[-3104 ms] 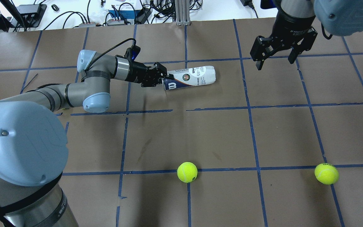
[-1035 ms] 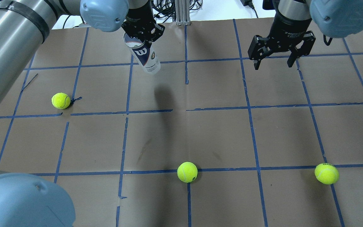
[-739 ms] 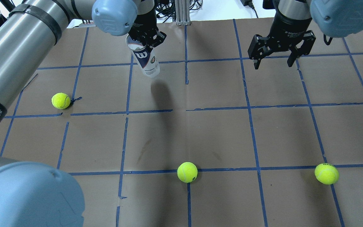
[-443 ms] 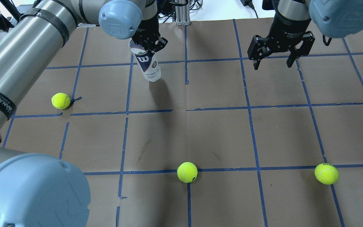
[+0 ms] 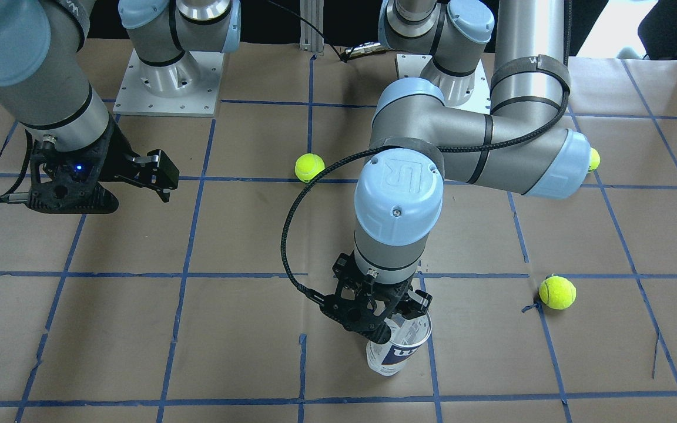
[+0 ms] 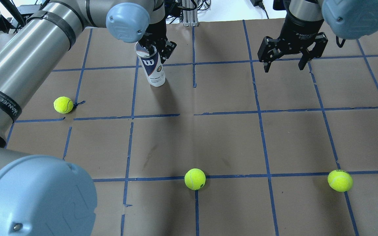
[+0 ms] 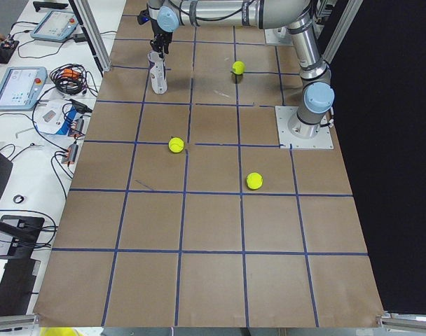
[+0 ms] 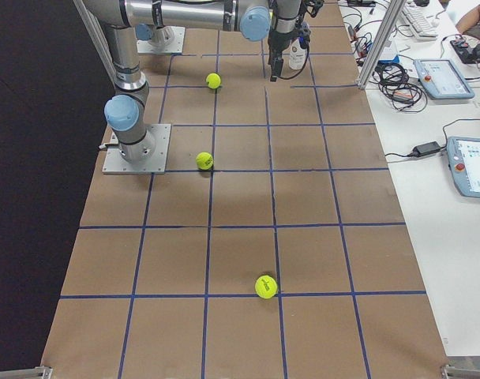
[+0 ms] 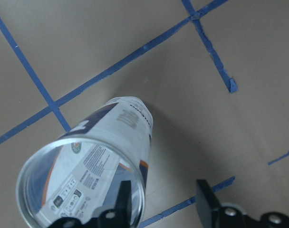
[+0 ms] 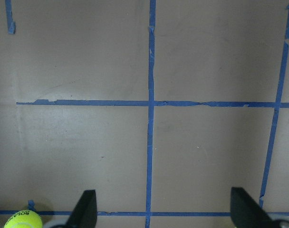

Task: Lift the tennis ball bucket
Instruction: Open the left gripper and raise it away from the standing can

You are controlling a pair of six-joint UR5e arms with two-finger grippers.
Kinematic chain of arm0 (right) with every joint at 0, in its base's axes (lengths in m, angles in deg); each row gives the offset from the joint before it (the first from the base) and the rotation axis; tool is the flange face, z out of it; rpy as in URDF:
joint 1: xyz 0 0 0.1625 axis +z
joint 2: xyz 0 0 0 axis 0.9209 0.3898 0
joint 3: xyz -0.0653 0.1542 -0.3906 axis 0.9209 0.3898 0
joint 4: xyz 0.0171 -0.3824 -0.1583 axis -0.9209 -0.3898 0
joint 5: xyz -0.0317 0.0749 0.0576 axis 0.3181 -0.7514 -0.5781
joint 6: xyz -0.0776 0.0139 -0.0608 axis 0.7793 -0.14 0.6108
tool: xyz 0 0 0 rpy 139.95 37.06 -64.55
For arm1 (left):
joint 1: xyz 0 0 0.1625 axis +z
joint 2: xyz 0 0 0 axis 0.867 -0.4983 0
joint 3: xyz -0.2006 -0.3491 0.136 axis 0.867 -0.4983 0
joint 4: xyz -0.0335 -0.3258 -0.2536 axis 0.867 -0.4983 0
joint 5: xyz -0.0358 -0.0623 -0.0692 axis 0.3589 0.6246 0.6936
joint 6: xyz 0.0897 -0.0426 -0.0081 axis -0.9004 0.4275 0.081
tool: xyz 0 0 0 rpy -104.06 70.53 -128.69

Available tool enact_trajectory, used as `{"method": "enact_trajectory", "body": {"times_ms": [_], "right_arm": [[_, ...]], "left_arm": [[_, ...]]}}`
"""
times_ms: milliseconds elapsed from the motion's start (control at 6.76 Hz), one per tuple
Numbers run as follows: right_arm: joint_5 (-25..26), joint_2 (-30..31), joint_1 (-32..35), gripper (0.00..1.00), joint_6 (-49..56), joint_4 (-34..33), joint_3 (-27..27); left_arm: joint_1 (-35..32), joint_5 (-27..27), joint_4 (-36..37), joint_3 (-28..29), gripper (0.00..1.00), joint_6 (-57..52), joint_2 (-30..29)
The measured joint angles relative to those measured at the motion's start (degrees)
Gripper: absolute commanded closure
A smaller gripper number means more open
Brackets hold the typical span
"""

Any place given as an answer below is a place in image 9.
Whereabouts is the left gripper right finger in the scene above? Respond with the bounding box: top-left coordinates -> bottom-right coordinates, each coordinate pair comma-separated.
196,179 -> 221,228

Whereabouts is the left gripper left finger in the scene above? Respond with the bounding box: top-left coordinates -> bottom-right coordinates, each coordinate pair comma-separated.
112,180 -> 132,228

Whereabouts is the clear tennis ball can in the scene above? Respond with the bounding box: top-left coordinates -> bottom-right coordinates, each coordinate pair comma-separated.
16,96 -> 154,228

